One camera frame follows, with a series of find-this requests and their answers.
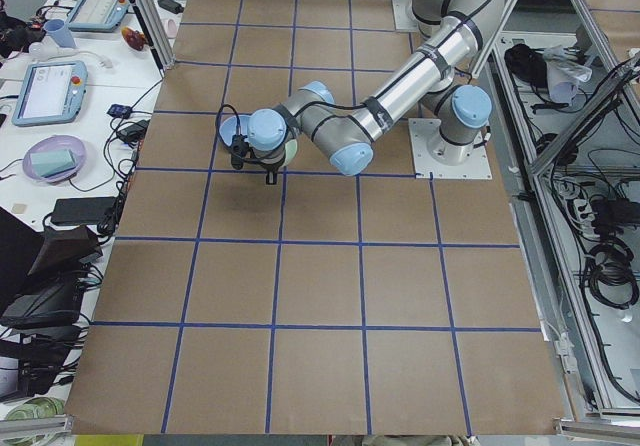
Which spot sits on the green bowl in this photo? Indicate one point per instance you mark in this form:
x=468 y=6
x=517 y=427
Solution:
x=290 y=151

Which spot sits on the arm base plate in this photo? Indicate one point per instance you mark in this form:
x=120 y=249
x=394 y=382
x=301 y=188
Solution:
x=435 y=158

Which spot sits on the small dark blue box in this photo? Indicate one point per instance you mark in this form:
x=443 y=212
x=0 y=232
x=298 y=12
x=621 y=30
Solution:
x=120 y=111

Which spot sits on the aluminium frame post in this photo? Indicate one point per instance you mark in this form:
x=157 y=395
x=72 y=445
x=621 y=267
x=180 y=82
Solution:
x=151 y=25

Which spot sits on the blue cup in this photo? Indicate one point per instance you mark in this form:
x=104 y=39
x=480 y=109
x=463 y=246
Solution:
x=59 y=32

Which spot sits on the blue bowl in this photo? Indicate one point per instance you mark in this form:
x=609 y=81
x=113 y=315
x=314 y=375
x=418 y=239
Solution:
x=233 y=125

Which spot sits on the purple plate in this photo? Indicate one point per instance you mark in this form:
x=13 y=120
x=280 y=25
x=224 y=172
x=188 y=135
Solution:
x=56 y=142

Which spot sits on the near teach pendant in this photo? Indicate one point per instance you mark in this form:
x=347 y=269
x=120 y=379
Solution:
x=51 y=93

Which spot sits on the pink cup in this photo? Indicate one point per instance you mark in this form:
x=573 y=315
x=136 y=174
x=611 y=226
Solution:
x=170 y=27

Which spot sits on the green sponge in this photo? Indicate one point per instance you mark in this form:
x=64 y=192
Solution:
x=49 y=163

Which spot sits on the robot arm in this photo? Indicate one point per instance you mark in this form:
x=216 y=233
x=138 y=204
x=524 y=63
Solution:
x=345 y=134

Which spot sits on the black laptop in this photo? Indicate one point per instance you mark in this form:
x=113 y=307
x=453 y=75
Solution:
x=44 y=275

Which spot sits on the black power adapter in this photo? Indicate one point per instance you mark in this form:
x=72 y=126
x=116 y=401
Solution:
x=134 y=132

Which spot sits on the dark red fruit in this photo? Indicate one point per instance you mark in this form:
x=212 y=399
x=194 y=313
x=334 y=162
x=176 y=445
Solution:
x=135 y=39

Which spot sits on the black flat device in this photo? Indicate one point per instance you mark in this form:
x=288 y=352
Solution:
x=81 y=211

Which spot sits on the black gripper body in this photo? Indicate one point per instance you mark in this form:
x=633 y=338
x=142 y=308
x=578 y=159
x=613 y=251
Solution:
x=268 y=167

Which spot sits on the teach pendant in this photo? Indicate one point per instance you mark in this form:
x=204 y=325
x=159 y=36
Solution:
x=97 y=15
x=51 y=93

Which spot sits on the far teach pendant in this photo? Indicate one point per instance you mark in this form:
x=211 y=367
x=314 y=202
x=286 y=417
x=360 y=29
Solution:
x=97 y=15

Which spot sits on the white paper roll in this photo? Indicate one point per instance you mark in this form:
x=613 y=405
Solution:
x=564 y=75

